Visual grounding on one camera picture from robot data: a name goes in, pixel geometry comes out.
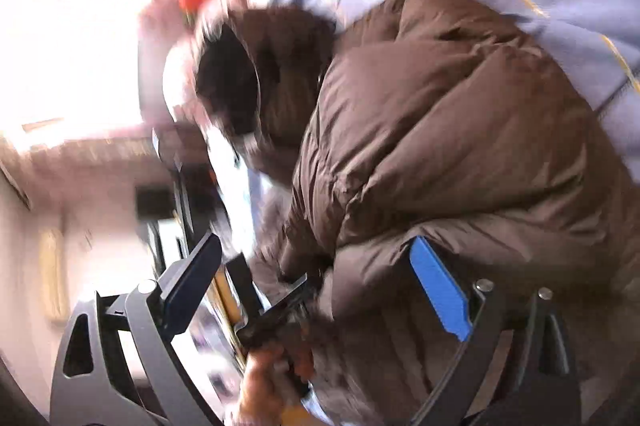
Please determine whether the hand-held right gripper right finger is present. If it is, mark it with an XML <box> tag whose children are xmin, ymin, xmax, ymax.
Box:
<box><xmin>409</xmin><ymin>235</ymin><xmax>577</xmax><ymax>426</ymax></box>

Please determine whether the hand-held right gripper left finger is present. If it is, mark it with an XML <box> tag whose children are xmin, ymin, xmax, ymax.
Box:
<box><xmin>50</xmin><ymin>233</ymin><xmax>224</xmax><ymax>426</ymax></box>

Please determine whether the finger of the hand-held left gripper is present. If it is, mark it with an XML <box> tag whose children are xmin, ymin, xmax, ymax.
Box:
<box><xmin>225</xmin><ymin>251</ymin><xmax>267</xmax><ymax>326</ymax></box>

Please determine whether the brown puffer jacket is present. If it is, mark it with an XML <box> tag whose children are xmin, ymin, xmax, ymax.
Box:
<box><xmin>194</xmin><ymin>0</ymin><xmax>640</xmax><ymax>426</ymax></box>

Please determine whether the person's left hand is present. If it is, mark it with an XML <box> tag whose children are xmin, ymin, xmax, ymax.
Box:
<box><xmin>238</xmin><ymin>342</ymin><xmax>290</xmax><ymax>426</ymax></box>

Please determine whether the dark furniture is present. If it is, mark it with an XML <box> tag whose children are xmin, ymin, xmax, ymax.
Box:
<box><xmin>135</xmin><ymin>125</ymin><xmax>218</xmax><ymax>259</ymax></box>

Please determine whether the pale wall panel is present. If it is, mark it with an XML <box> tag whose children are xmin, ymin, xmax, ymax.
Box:
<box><xmin>39</xmin><ymin>230</ymin><xmax>70</xmax><ymax>319</ymax></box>

